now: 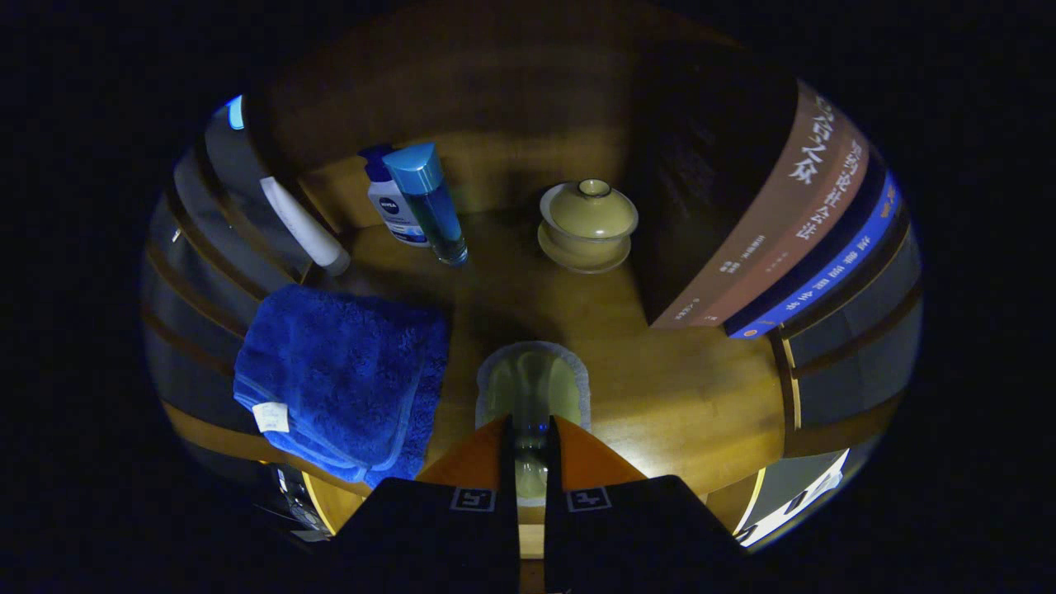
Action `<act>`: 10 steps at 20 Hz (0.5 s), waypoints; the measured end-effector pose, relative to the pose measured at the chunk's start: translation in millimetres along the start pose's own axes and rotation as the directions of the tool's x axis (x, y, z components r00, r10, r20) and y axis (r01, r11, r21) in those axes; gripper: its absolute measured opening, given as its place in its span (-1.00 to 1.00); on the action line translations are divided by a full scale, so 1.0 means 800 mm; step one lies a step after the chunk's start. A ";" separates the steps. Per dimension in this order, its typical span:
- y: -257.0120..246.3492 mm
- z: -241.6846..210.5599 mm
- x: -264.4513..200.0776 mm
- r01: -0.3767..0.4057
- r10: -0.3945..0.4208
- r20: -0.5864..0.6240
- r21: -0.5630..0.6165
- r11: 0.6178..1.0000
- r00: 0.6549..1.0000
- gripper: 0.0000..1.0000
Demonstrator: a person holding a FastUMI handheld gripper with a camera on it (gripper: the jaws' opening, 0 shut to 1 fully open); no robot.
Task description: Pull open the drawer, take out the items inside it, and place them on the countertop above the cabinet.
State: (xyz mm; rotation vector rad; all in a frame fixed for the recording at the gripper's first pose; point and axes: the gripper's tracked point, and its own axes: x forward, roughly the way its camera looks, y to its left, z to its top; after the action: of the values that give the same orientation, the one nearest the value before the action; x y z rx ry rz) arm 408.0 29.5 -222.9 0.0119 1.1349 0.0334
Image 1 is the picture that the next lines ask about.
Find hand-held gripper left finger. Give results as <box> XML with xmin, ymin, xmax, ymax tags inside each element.
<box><xmin>330</xmin><ymin>415</ymin><xmax>521</xmax><ymax>594</ymax></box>

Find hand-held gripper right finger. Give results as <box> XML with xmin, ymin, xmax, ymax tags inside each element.
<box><xmin>544</xmin><ymin>415</ymin><xmax>743</xmax><ymax>594</ymax></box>

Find wooden countertop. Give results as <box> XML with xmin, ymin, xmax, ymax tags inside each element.
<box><xmin>165</xmin><ymin>206</ymin><xmax>793</xmax><ymax>537</ymax></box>

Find wooden cabinet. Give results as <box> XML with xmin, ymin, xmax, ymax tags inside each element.
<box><xmin>140</xmin><ymin>16</ymin><xmax>921</xmax><ymax>562</ymax></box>

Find blue towel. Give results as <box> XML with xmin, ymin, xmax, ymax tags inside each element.
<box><xmin>233</xmin><ymin>284</ymin><xmax>450</xmax><ymax>488</ymax></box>

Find yellow lidded teacup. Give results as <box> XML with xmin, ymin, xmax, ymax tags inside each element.
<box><xmin>538</xmin><ymin>178</ymin><xmax>639</xmax><ymax>275</ymax></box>

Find teal bottle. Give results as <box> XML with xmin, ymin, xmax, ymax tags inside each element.
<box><xmin>382</xmin><ymin>142</ymin><xmax>469</xmax><ymax>267</ymax></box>

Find white bottle with blue cap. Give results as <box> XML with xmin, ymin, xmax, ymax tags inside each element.
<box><xmin>359</xmin><ymin>146</ymin><xmax>430</xmax><ymax>248</ymax></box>

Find white tube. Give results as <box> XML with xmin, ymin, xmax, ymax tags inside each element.
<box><xmin>260</xmin><ymin>176</ymin><xmax>351</xmax><ymax>277</ymax></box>

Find blue book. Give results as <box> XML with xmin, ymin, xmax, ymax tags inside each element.
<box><xmin>724</xmin><ymin>169</ymin><xmax>904</xmax><ymax>341</ymax></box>

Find dark brown book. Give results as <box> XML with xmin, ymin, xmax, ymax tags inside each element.
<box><xmin>631</xmin><ymin>41</ymin><xmax>851</xmax><ymax>329</ymax></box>

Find reddish brown book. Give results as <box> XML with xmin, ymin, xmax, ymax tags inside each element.
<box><xmin>701</xmin><ymin>136</ymin><xmax>871</xmax><ymax>327</ymax></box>

